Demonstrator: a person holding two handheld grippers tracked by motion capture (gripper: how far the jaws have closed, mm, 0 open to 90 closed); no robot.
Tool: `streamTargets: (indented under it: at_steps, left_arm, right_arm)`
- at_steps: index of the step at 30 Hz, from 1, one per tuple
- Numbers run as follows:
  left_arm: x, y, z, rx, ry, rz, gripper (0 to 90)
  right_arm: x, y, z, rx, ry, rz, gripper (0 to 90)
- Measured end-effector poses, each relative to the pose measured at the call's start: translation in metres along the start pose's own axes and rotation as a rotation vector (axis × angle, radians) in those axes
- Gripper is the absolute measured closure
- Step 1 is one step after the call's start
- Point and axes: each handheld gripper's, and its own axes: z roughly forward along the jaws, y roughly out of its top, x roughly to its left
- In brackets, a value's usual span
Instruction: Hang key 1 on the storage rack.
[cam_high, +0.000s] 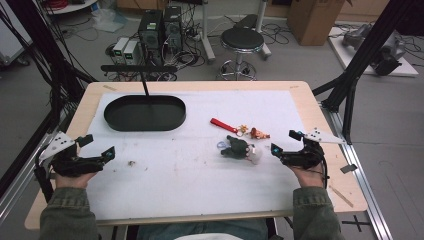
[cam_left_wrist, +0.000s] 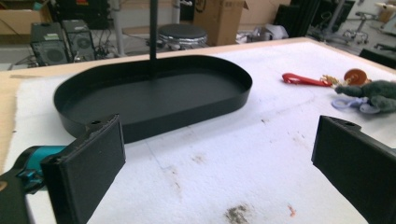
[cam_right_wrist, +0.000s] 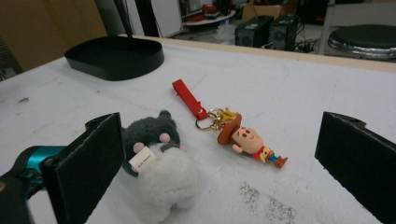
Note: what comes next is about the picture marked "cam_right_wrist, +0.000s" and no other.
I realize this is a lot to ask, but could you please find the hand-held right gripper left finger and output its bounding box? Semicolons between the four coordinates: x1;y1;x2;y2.
40;112;126;224

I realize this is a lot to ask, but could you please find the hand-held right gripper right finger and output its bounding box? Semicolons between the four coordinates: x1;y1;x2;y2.
314;111;396;224

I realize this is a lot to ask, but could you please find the white board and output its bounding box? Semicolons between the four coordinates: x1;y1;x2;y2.
125;0;184;39

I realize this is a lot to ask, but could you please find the cowboy figure keychain red strap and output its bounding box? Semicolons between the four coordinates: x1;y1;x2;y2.
171;78;289;170

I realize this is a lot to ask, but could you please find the black tray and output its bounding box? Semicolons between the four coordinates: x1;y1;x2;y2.
64;35;165;82

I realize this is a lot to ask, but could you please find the grey and white plush toy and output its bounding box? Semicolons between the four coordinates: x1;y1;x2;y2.
120;109;200;220

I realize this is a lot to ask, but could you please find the black metal stand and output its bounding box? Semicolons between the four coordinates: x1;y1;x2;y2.
112;0;134;39

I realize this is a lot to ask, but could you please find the round white table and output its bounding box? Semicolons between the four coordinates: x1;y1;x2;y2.
181;9;237;27

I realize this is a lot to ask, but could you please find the cardboard box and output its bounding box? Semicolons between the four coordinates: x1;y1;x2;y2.
241;2;283;23

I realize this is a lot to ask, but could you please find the round black stool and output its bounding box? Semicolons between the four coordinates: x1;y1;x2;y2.
327;24;396;62

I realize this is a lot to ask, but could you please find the black computer tower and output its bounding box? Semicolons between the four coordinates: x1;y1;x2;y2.
233;15;275;49
268;15;299;52

